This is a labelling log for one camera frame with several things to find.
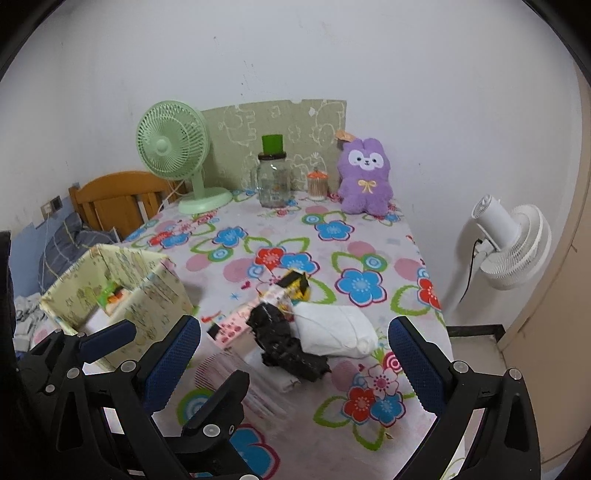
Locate floral tablecloth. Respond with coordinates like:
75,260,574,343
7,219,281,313
78,187,455,480

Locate blue plaid bedding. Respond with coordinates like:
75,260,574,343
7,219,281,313
39,212,123,296

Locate white fan cable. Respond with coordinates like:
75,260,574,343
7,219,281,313
161,179,186,206

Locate green cartoon printed board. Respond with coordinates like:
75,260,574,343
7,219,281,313
201,98,348,192

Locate beige cabinet door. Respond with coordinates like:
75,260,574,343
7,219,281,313
502,69,591,467

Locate yellow cartoon tissue pack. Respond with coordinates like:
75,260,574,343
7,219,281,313
274,270,311,301

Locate black fan cable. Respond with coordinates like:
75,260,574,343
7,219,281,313
462,237,485,303

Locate wooden chair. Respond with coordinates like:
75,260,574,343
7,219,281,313
68,171,190,241

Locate black plastic bag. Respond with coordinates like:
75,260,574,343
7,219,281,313
247,302,332,384

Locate clear plastic packet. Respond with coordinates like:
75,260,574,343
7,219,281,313
245,351,298,394

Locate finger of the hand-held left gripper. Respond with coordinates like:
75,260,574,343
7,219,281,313
18,320,137,402
182,369,251,453

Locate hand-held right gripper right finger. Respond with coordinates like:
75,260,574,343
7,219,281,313
387,316,542,480

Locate green and orange packet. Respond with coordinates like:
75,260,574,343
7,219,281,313
96,281,126,311

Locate white plastic bag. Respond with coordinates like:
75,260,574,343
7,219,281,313
293,302,379,361

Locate green desk fan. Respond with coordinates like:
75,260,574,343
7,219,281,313
135,99,233,215

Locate happy birthday gift bag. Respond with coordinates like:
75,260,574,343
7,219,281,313
39,244,195,370

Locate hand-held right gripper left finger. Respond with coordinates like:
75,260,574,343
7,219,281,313
55,315,202,480

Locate white circulator fan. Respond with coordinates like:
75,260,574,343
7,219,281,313
471,194,552,291

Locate grey patterned cloth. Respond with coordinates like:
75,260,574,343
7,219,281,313
14,295,61,352

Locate pink wet wipes pack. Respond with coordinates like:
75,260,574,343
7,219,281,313
208,286,296,349

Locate cotton swab jar orange lid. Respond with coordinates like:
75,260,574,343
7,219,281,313
307,170,329,202

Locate purple plush rabbit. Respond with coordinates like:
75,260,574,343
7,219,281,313
335,130,394,217

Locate glass jar mug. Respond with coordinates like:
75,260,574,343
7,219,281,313
250,151,293,208

